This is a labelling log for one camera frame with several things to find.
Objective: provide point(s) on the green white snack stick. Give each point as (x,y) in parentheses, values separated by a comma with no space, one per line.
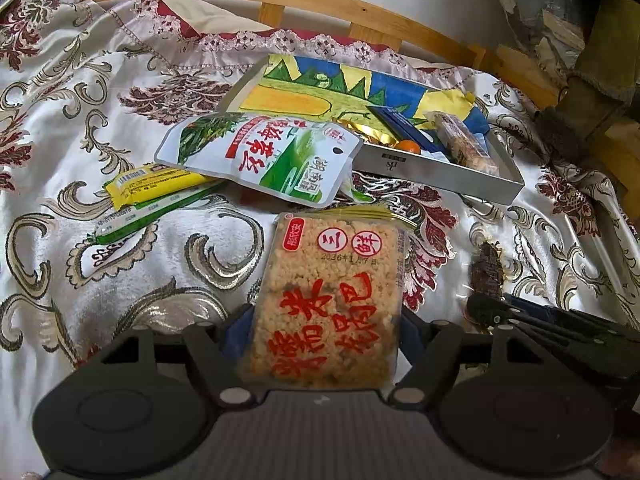
(133,218)

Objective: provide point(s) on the patterned hanging cloth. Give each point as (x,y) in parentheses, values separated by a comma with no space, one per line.
(548,31)

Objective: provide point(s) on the wooden bed rail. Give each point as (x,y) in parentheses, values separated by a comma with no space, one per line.
(375,25)

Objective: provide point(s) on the gold foil snack packet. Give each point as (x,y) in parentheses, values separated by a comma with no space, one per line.
(369,134)

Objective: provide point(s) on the yellow snack bar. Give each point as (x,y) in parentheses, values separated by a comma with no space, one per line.
(149,182)

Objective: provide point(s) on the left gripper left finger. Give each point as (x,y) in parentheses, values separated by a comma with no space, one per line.
(214,353)

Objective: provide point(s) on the blue snack packet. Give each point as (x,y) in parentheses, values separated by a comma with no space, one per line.
(404,129)

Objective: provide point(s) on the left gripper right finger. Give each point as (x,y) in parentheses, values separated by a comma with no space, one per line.
(432,350)

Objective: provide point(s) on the cream pillow with red trim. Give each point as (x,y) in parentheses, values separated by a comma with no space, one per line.
(200,24)

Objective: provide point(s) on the dark green hanging cloth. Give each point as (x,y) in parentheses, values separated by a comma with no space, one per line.
(601,91)

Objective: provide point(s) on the green white snack pouch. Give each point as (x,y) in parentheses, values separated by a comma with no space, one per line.
(291,158)

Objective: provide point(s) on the small orange fruit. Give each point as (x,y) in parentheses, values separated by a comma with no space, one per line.
(408,146)

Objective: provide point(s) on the brown snack bar packet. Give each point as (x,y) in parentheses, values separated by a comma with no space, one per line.
(462,146)

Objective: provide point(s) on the dark dried meat packet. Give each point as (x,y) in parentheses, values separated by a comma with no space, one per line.
(487,275)

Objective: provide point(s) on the floral satin bedspread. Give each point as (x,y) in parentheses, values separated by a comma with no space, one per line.
(89,91)

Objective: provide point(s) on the grey tray with drawing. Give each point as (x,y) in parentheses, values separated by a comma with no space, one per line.
(291,85)

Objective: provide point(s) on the rice cracker packet red text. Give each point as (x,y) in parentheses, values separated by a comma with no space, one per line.
(329,304)

